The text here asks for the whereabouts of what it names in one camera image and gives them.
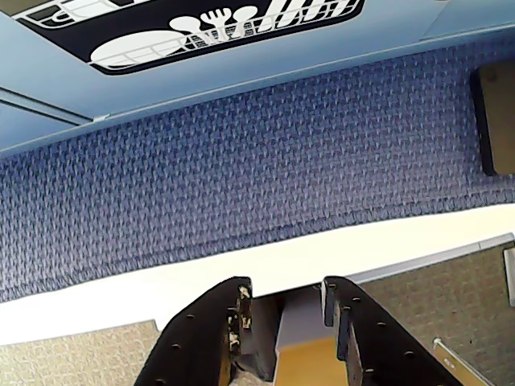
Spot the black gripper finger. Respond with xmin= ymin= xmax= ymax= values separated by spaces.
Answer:
xmin=134 ymin=276 xmax=278 ymax=386
xmin=321 ymin=275 xmax=494 ymax=386

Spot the blue woven floor mat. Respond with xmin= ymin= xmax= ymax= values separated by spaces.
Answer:
xmin=0 ymin=39 xmax=515 ymax=302

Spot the dark rimmed brown board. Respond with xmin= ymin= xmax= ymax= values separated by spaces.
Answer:
xmin=469 ymin=62 xmax=515 ymax=177

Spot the dishwasher print cabinet door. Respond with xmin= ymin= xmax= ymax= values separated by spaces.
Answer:
xmin=0 ymin=0 xmax=443 ymax=121

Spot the blue toy play kitchen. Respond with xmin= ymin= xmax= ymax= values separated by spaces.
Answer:
xmin=0 ymin=0 xmax=515 ymax=156

